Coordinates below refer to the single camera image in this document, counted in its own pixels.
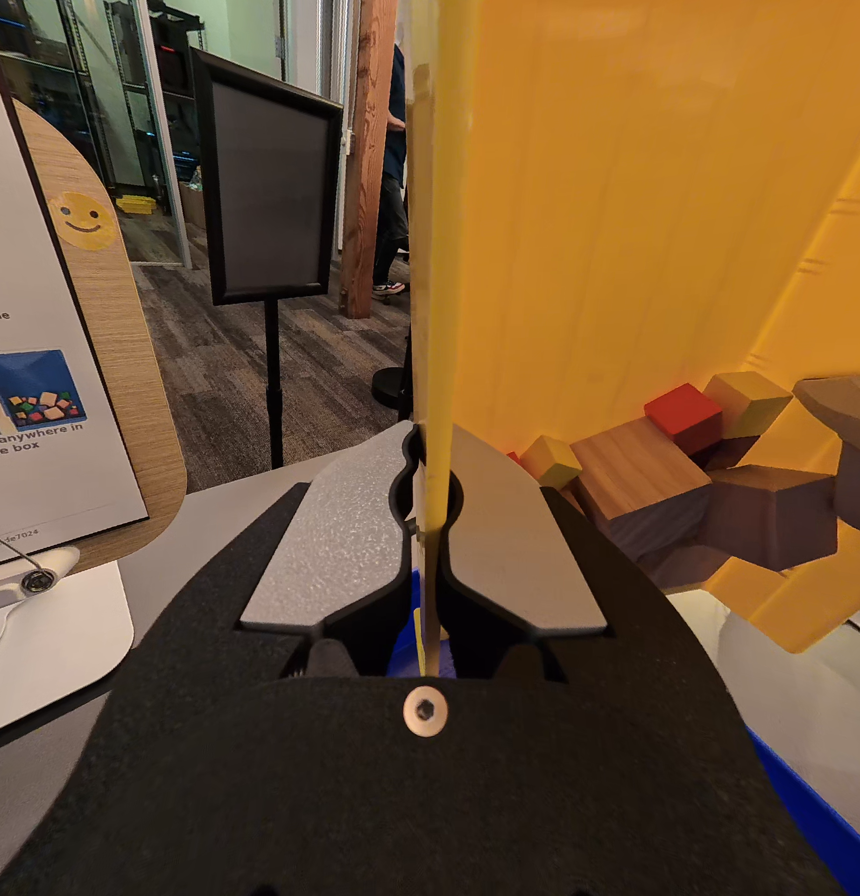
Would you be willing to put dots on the yellow plastic box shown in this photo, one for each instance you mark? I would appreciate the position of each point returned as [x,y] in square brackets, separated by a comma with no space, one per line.
[647,210]

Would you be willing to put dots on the pile of wooden cubes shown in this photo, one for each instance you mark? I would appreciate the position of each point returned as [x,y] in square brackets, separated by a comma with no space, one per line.
[633,476]

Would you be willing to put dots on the black sign frame stand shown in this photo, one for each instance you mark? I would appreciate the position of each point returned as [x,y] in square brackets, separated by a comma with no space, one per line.
[269,189]

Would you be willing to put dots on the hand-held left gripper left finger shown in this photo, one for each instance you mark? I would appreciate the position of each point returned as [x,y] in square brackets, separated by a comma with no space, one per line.
[332,553]

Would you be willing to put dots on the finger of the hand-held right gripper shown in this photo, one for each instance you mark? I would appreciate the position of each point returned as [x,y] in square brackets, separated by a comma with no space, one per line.
[857,434]

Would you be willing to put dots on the yellow crate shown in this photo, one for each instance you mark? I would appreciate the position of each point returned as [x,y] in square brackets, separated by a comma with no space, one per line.
[136,204]

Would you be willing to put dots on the printed instruction sheet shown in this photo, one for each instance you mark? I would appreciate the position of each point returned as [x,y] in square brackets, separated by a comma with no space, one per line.
[38,280]

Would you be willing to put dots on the tall black pole stand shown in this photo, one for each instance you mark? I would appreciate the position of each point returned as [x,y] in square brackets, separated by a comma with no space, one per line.
[388,385]

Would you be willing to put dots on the yellow smiley sticker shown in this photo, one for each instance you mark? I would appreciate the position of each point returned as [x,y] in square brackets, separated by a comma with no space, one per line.
[83,220]

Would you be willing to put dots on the blue plastic box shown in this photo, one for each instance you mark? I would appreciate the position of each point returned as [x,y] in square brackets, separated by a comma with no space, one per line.
[822,826]

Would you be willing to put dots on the instruction sheet on stand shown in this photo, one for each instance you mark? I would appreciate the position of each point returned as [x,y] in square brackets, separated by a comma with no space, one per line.
[129,364]

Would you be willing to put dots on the black shelving rack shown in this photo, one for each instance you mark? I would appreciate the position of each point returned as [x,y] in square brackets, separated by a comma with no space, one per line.
[87,84]

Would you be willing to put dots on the wooden support post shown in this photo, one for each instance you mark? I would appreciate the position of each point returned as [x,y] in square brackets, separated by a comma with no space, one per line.
[367,140]

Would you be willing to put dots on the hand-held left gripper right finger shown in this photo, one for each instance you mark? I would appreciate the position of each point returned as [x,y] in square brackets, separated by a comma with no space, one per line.
[514,553]

